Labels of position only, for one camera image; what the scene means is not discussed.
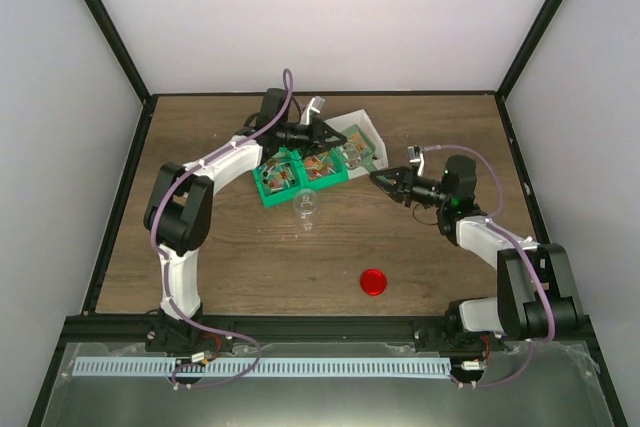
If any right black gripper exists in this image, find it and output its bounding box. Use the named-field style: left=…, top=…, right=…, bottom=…
left=370, top=166, right=450, bottom=209

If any purple cable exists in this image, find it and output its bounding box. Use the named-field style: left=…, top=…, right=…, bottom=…
left=422, top=143, right=557, bottom=390
left=150, top=67, right=294, bottom=391

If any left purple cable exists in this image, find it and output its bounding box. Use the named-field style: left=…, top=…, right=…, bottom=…
left=150, top=67, right=294, bottom=391

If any red jar lid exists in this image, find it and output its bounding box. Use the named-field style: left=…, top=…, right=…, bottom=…
left=359, top=269, right=388, bottom=296

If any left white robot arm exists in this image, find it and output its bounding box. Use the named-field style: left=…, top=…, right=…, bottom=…
left=143, top=88, right=347, bottom=351

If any black aluminium front beam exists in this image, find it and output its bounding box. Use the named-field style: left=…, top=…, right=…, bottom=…
left=64, top=314, right=591, bottom=346

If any clear plastic jar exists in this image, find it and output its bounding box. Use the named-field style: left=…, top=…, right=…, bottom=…
left=292, top=188, right=320, bottom=232

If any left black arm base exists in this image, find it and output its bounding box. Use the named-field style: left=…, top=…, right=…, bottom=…
left=145, top=309, right=234, bottom=356

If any green plastic scoop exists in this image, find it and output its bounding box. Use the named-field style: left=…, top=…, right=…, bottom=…
left=340, top=124, right=377, bottom=172

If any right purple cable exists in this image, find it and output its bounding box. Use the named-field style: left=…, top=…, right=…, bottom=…
left=422, top=143, right=557, bottom=390

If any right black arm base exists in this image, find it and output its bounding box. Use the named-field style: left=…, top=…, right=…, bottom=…
left=411, top=300, right=494, bottom=352

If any light blue slotted rail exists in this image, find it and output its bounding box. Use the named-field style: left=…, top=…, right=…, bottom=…
left=71, top=357, right=451, bottom=379

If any green double candy bin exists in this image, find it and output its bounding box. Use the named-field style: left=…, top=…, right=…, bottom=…
left=252, top=147, right=349, bottom=208

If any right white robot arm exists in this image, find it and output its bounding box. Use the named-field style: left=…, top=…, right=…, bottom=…
left=370, top=155, right=585, bottom=350

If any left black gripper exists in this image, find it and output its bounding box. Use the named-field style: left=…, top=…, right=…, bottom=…
left=276, top=117, right=345, bottom=156

